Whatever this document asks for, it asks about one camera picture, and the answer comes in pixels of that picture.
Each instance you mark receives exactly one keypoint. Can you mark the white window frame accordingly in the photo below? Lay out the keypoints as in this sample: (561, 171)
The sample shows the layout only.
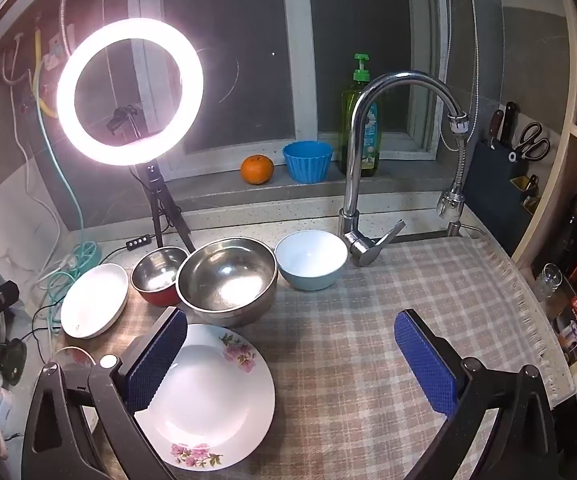
(301, 60)

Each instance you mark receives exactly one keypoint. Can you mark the plain white plate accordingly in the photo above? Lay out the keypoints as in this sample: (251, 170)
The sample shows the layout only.
(93, 300)

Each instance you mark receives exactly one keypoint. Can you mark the black tripod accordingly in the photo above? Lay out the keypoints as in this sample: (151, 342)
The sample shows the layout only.
(154, 185)

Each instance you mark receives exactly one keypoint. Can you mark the small steel bowl red outside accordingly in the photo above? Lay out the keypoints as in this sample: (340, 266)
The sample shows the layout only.
(156, 270)

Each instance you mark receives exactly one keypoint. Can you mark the green dish soap bottle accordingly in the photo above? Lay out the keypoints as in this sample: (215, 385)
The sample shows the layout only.
(361, 77)

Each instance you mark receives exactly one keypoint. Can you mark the floral white plate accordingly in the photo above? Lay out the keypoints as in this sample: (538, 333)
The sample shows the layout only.
(208, 395)

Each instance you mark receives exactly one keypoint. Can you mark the chrome cylinder knob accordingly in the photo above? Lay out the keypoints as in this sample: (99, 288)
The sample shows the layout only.
(454, 228)

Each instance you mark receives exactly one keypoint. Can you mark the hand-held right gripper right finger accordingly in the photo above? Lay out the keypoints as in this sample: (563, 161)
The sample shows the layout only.
(426, 365)

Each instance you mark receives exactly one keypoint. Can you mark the light blue bowl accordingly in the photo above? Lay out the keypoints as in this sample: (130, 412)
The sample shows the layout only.
(308, 260)

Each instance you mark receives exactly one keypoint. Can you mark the drinking glass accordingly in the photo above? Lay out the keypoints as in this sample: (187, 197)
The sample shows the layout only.
(548, 282)

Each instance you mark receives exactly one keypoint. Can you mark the black scissors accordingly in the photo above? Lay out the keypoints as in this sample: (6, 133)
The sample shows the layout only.
(531, 137)

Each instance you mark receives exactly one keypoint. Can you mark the orange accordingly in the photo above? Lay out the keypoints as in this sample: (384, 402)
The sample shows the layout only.
(257, 170)

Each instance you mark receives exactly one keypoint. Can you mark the white plate red print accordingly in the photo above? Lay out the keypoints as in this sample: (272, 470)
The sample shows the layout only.
(68, 352)

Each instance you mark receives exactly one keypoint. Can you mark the wooden shelf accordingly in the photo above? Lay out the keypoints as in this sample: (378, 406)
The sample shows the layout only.
(551, 190)

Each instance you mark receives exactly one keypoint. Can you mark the plaid cloth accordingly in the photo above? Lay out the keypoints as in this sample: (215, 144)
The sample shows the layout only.
(348, 360)

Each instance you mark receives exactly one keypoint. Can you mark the dark bottle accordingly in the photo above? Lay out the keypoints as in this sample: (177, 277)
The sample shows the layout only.
(568, 230)

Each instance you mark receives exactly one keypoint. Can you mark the blue fluted cup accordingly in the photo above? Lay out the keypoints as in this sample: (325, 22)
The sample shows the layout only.
(307, 162)

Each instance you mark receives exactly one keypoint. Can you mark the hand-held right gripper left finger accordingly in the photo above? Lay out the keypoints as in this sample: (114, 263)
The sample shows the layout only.
(156, 360)

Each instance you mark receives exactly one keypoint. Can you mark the large steel bowl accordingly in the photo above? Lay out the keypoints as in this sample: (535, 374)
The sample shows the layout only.
(223, 280)

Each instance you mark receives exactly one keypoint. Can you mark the chrome faucet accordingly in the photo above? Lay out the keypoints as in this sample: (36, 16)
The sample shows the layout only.
(351, 185)

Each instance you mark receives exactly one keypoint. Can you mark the black round device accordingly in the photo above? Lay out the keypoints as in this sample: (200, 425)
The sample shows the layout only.
(8, 360)

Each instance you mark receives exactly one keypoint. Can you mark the dark knife holder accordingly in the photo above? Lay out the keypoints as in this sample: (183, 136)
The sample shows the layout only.
(488, 195)

